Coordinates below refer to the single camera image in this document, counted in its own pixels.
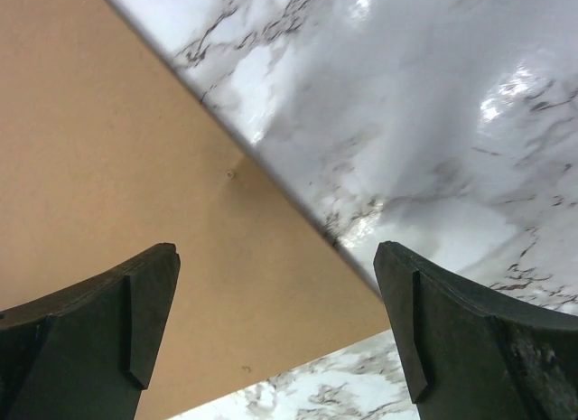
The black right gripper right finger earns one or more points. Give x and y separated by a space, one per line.
469 352

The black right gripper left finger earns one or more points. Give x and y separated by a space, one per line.
88 351

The brown fibreboard backing board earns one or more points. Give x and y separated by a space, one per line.
104 154

